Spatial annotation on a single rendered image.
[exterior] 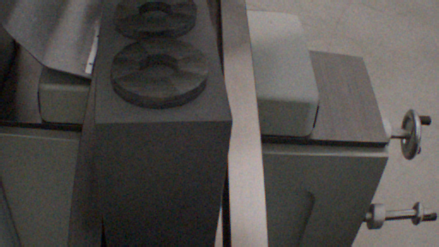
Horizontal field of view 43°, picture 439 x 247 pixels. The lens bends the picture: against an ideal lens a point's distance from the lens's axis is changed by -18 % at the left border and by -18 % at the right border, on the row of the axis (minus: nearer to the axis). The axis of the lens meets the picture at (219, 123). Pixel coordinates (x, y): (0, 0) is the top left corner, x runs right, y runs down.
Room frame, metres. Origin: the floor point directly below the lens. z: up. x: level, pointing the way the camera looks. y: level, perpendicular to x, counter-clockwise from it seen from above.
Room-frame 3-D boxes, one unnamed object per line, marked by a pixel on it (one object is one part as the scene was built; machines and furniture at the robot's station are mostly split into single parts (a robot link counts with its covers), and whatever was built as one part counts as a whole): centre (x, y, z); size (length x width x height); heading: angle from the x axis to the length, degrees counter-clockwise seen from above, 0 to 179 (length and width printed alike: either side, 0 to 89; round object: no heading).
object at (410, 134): (1.00, -0.40, 0.60); 0.16 x 0.12 x 0.12; 96
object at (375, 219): (0.86, -0.44, 0.48); 0.22 x 0.06 x 0.06; 96
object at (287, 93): (0.94, 0.10, 0.76); 0.50 x 0.35 x 0.12; 96
